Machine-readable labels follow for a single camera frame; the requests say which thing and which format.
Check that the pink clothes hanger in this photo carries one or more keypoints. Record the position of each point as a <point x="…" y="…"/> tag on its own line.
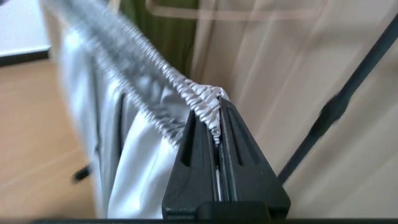
<point x="233" y="14"/>

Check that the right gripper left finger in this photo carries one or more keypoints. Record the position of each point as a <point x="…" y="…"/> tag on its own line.
<point x="192" y="180"/>

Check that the black clothes rack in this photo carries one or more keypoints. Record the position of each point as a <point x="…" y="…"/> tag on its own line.
<point x="335" y="109"/>

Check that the pale grey shorts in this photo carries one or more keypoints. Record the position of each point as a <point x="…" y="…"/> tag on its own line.
<point x="140" y="124"/>

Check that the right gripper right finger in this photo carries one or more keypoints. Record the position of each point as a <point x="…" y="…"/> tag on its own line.
<point x="248" y="180"/>

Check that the green sleeveless top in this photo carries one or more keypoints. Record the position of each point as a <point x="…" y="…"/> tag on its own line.
<point x="168" y="34"/>

